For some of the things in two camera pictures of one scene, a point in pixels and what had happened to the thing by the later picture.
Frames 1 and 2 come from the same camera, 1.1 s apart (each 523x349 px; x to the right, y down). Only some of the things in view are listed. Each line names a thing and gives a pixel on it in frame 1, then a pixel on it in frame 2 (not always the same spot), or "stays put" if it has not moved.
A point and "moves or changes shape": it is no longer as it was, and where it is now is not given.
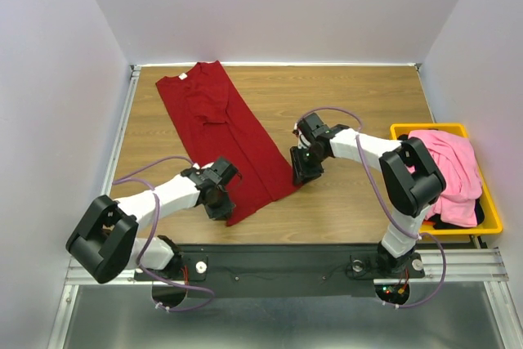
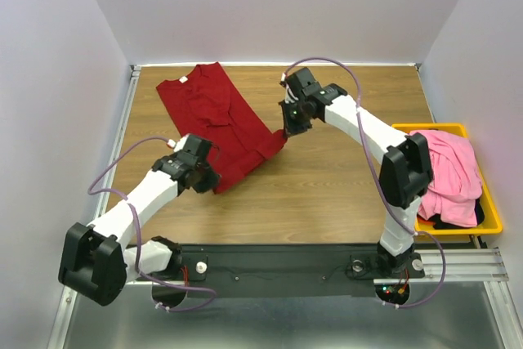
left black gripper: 222,212 → 211,181
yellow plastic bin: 491,222 stays put
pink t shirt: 457,158 stays put
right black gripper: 300,172 → 290,127
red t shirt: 212,125 moves or changes shape
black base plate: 284,271 stays put
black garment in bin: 435,222 stays put
